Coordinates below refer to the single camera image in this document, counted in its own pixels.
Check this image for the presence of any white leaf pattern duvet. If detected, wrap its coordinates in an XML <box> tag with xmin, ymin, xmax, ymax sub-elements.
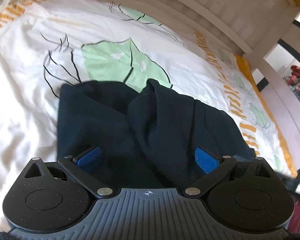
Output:
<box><xmin>0</xmin><ymin>0</ymin><xmax>296</xmax><ymax>231</ymax></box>

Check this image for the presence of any yellow bed sheet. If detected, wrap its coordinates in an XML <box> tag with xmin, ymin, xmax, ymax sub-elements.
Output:
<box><xmin>233</xmin><ymin>53</ymin><xmax>298</xmax><ymax>178</ymax></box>

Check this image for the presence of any white wooden bed frame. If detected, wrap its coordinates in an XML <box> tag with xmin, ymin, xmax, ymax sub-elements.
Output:
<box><xmin>90</xmin><ymin>0</ymin><xmax>300</xmax><ymax>160</ymax></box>

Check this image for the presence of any dark navy zip hoodie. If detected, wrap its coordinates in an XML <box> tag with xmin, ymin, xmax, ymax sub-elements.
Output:
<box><xmin>57</xmin><ymin>79</ymin><xmax>256</xmax><ymax>189</ymax></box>

